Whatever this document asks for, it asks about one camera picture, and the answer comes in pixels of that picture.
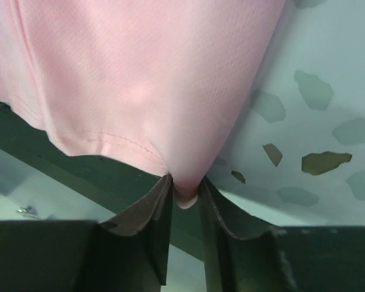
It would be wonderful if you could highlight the pink t shirt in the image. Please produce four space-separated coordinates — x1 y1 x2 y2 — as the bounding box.
0 1 285 209

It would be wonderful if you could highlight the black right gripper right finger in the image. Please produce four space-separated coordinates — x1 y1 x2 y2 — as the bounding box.
199 179 365 292

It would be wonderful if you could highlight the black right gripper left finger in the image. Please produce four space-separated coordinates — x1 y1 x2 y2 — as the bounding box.
0 175 173 291

